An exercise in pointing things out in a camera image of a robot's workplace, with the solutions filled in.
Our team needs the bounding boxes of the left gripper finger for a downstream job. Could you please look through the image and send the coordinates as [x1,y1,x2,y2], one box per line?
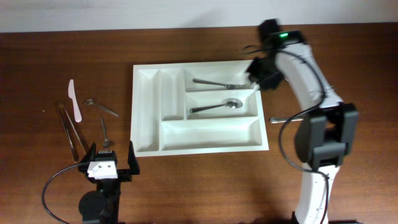
[127,141,140,174]
[80,143,96,165]

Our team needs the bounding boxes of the large metal spoon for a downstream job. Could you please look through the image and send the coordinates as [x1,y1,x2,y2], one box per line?
[189,98,243,114]

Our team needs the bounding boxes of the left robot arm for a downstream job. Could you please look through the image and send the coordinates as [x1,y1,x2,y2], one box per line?
[78,142,140,223]

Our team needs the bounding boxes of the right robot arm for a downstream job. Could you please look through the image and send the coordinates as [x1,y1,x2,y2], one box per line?
[246,19,359,223]

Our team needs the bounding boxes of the small teaspoon lower left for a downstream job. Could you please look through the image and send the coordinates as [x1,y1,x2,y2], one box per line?
[100,116,111,149]

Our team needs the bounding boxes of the small teaspoon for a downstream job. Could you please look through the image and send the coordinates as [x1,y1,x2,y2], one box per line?
[100,116,111,149]
[84,98,119,117]

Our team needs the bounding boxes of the horizontal metal fork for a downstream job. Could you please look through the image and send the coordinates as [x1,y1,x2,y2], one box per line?
[269,117,303,124]

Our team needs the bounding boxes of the metal tongs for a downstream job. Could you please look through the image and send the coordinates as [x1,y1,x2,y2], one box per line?
[56,101,88,163]

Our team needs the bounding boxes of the small teaspoon upper left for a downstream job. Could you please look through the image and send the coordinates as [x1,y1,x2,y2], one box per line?
[84,98,119,117]

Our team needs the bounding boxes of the white plastic cutlery tray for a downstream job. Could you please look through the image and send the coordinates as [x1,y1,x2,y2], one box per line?
[131,60,269,157]

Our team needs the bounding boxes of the pink plastic knife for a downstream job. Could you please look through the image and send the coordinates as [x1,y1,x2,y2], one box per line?
[68,79,83,123]

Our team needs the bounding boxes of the left black cable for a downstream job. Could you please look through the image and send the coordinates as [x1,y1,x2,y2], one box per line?
[41,162,91,224]

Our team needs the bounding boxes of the black cable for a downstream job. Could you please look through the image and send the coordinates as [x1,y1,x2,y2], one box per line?
[242,45,330,224]
[41,162,91,224]

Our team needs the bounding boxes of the right black cable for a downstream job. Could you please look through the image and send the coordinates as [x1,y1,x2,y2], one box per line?
[242,45,330,224]

